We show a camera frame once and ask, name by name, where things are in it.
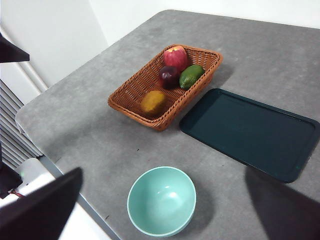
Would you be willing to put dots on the white box device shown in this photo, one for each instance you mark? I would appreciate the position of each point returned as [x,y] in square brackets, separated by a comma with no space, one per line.
[35,172]

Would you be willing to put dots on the brown kiwi fruit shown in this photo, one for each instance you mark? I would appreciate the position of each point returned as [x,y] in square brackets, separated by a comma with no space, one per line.
[153,103]

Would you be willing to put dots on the dark rectangular tray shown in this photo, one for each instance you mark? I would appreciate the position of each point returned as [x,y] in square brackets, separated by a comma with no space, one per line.
[250,130]

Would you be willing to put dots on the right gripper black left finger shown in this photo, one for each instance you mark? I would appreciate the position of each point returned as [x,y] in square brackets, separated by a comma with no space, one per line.
[37,217]

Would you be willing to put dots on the black device block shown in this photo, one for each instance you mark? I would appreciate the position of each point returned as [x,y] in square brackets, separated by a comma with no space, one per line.
[7,180]

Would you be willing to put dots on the green avocado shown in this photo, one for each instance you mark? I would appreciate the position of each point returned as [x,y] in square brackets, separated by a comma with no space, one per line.
[191,76]

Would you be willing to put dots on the teal ribbed bowl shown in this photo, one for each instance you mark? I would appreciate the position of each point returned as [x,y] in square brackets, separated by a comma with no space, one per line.
[160,202]

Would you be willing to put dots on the red apple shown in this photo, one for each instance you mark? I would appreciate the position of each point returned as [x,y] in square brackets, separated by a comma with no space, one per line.
[175,58]

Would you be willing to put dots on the grey ribbed panel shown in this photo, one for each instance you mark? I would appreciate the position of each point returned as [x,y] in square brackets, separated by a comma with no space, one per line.
[12,120]

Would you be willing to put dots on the dark purple plum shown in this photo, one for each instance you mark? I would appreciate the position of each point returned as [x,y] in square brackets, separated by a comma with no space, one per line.
[168,77]

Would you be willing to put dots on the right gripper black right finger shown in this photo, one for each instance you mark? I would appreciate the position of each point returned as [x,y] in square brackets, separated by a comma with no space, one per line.
[287,215]

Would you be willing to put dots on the brown wicker basket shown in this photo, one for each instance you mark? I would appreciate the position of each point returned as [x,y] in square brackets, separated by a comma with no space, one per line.
[132,92]

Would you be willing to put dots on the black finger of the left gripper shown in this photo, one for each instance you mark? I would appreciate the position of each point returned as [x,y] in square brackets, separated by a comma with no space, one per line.
[10,51]

